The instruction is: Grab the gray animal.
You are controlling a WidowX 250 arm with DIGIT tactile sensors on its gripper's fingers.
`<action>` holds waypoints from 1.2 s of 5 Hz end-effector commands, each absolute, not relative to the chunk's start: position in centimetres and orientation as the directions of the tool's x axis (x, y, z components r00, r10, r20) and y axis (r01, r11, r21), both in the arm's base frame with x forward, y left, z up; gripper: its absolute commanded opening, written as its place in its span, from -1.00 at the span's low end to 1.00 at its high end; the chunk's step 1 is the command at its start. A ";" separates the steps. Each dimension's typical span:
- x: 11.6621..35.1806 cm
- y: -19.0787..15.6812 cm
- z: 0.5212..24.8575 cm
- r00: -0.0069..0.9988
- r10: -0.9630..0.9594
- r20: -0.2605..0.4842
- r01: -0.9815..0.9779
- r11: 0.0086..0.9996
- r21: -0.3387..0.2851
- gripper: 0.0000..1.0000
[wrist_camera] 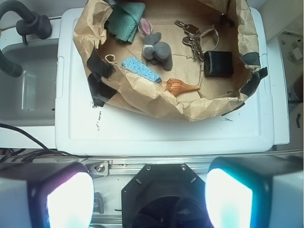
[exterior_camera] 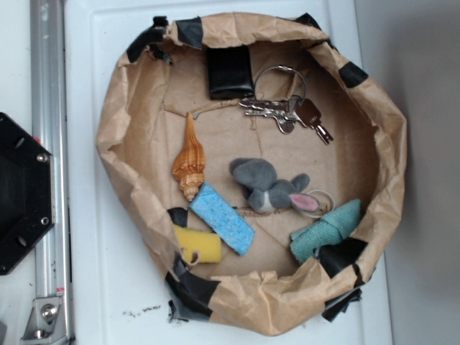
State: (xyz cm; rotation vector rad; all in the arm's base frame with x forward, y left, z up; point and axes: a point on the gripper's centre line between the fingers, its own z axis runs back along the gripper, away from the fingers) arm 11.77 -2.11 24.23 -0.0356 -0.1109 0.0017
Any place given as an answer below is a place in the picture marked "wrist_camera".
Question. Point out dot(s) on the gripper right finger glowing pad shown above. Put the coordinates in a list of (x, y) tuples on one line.
[(256, 192)]

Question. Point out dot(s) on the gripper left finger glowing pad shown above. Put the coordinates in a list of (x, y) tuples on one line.
[(45, 195)]

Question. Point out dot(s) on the white plastic bin lid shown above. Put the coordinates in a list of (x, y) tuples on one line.
[(81, 128)]

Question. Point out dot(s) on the gray clear plastic bin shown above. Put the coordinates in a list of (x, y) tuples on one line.
[(29, 100)]

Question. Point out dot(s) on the orange spiral seashell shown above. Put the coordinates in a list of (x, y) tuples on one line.
[(176, 86)]

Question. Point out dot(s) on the black leather wallet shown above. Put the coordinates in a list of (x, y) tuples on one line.
[(218, 64)]

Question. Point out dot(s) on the brown paper bag tray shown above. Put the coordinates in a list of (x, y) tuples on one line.
[(110, 83)]

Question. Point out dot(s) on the blue textured sponge strip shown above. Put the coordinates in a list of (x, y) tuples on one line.
[(137, 67)]

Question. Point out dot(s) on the silver key bunch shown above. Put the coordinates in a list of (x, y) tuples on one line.
[(194, 37)]

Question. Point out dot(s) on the gray plush bunny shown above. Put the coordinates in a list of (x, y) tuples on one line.
[(154, 50)]

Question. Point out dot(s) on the green knit cloth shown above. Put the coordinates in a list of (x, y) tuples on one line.
[(124, 20)]

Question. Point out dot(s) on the aluminum rail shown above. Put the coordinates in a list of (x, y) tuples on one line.
[(200, 164)]

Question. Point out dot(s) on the black octagonal mount plate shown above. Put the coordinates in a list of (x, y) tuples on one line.
[(165, 196)]

